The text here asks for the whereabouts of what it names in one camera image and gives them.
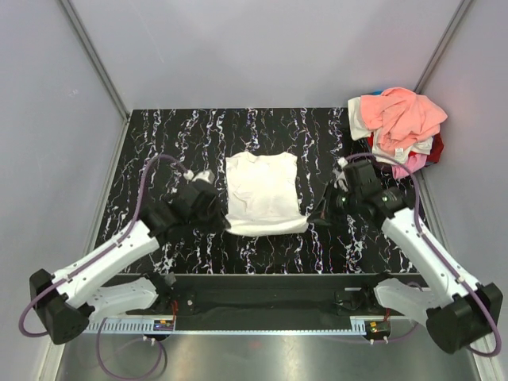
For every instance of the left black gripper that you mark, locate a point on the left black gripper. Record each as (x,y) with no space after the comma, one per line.
(221,222)

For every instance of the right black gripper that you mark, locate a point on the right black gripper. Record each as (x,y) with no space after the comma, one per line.
(324,213)

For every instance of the white t-shirt robot print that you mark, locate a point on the white t-shirt robot print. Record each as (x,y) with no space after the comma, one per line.
(262,196)

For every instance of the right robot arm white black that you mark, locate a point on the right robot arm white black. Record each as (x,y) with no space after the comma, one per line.
(457,309)

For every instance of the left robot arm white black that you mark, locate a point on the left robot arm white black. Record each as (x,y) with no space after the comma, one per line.
(150,229)

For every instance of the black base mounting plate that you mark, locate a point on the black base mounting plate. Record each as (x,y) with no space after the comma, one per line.
(332,294)

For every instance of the cream white t-shirt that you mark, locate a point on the cream white t-shirt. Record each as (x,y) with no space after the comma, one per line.
(359,130)

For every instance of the salmon pink t-shirt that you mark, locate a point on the salmon pink t-shirt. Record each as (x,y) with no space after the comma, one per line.
(400,118)

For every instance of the red t-shirt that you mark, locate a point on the red t-shirt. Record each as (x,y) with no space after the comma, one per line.
(434,152)

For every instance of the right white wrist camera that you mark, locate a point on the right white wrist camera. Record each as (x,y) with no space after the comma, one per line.
(340,181)

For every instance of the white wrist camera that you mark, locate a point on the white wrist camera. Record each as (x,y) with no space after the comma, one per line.
(340,181)
(206,176)

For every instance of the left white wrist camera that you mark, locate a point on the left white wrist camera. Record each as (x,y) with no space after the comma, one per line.
(206,176)

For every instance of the aluminium front rail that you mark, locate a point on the aluminium front rail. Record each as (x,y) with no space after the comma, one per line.
(143,294)

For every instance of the left aluminium frame post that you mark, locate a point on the left aluminium frame post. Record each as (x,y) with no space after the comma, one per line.
(80,30)

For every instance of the aluminium frame post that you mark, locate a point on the aluminium frame post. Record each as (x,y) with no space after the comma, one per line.
(449,33)
(80,30)

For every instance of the right aluminium frame post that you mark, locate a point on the right aluminium frame post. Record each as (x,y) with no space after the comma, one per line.
(449,33)

